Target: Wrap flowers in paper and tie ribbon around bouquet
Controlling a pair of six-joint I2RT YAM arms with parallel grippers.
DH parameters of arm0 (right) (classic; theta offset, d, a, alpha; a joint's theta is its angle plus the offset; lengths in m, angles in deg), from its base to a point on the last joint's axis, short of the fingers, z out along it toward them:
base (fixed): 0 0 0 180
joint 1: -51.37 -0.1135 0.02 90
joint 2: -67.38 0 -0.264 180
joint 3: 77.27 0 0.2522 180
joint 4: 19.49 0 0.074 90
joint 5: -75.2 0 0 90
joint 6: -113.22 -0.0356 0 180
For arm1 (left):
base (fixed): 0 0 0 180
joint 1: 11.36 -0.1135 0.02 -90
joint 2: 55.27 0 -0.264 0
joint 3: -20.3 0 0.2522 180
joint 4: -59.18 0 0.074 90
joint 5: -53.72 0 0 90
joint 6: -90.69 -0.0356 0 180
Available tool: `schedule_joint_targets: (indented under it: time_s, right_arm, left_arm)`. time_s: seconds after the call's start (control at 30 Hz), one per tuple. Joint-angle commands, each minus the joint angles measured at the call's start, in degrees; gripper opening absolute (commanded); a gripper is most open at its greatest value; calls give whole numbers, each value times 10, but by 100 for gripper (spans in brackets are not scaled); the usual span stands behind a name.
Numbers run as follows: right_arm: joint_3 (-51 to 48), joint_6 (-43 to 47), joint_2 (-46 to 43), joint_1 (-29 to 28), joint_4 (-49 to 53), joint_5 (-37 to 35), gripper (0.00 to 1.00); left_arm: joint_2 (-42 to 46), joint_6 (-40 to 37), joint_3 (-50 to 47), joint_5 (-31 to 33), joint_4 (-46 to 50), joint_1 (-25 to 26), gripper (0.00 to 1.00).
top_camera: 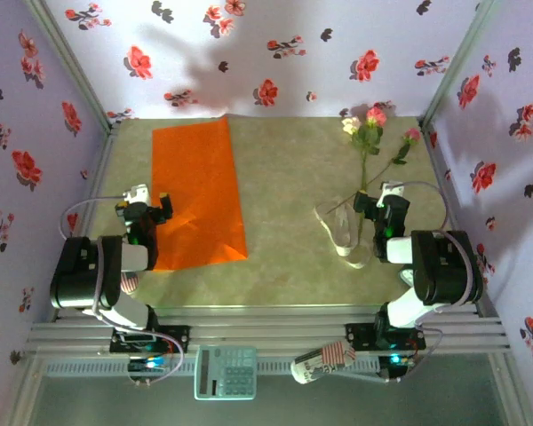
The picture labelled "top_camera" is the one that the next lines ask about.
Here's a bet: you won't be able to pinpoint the orange wrapping paper sheet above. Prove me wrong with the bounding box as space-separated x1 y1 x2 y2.
150 117 249 272

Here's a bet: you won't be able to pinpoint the white printed ribbon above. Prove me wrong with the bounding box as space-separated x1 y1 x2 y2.
313 201 374 270

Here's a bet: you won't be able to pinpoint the large printed can, red stripes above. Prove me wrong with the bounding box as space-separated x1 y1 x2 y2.
290 339 357 385

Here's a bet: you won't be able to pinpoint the grey desk calculator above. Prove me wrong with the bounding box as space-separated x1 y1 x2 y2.
194 345 259 401

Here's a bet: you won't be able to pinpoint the aluminium side rail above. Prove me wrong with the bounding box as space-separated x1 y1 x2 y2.
48 123 121 323
419 119 503 319

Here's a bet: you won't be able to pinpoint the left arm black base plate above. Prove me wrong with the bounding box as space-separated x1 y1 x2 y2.
109 325 192 355

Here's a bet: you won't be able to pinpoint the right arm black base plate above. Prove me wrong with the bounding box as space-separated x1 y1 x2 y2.
345 322 427 352

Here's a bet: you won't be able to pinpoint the aluminium corner post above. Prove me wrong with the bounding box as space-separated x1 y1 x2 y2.
419 0 501 130
24 0 116 134

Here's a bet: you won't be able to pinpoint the aluminium front frame rails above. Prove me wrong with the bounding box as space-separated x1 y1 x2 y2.
26 304 512 356

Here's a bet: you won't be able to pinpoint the grey slotted cable tray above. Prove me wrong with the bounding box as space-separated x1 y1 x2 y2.
42 357 383 378

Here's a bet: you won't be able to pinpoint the aluminium frame leg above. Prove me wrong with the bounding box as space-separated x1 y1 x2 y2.
0 354 45 426
488 352 533 426

